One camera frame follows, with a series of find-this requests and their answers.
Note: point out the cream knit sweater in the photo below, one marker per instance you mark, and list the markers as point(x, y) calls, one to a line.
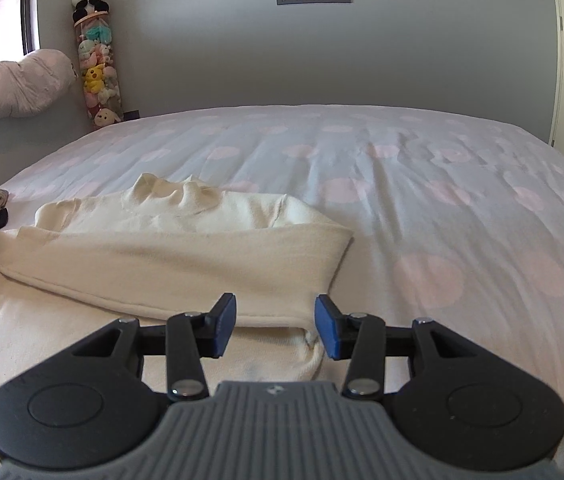
point(161, 255)

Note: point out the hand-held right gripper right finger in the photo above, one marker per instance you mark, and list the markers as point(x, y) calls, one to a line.
point(326, 327)

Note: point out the pink polka dot bed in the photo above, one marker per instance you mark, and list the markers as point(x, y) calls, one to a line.
point(412, 185)

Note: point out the panda plush toy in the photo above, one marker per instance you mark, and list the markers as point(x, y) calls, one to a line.
point(87, 0)

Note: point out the rolled pink dotted duvet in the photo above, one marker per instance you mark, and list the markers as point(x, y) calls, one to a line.
point(26, 85)

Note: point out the clear tube of plush toys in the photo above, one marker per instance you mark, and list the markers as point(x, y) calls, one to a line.
point(96, 75)

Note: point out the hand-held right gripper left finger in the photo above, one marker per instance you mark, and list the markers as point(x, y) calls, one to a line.
point(224, 325)

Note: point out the black wall outlet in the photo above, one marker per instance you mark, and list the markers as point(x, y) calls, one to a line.
point(132, 115)

